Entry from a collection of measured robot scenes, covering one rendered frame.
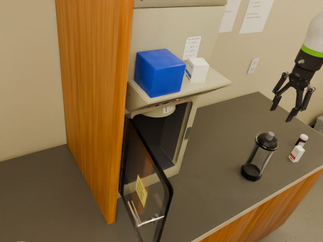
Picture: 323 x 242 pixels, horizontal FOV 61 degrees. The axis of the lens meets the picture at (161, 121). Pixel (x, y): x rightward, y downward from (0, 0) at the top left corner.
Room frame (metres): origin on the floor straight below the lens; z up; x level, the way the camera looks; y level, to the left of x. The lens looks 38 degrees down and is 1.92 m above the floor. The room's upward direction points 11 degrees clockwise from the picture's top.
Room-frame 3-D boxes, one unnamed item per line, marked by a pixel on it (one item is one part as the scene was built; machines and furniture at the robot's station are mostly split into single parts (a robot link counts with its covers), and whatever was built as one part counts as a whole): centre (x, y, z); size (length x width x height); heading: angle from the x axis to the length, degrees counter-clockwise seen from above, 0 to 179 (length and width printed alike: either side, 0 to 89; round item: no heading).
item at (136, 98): (0.75, -0.04, 1.46); 0.32 x 0.12 x 0.10; 129
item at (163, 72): (0.69, 0.03, 1.56); 0.10 x 0.10 x 0.09; 39
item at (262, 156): (0.98, -0.49, 1.06); 0.11 x 0.11 x 0.21
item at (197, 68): (0.78, -0.08, 1.54); 0.05 x 0.05 x 0.06; 23
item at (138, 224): (0.47, 0.01, 1.20); 0.10 x 0.05 x 0.03; 32
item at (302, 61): (0.98, -0.48, 1.57); 0.12 x 0.09 x 0.06; 129
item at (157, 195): (0.55, 0.02, 1.19); 0.30 x 0.01 x 0.40; 32
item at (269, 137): (0.98, -0.49, 1.18); 0.09 x 0.09 x 0.07
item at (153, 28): (0.89, 0.08, 1.33); 0.32 x 0.25 x 0.77; 129
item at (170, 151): (0.89, 0.07, 1.19); 0.26 x 0.24 x 0.35; 129
